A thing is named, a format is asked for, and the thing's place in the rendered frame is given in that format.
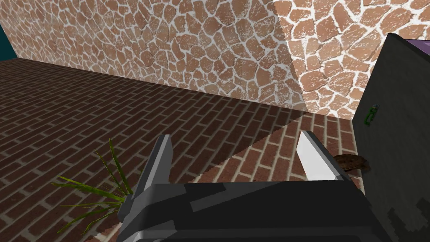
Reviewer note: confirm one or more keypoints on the brown round object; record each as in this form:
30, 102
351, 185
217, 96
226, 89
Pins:
351, 162

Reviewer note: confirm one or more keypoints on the green grass plant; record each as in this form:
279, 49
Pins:
100, 195

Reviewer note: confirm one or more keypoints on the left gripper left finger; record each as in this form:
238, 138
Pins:
158, 166

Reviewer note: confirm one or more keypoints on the dark grey cabinet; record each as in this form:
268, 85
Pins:
396, 134

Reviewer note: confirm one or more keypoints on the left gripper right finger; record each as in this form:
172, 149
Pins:
314, 161

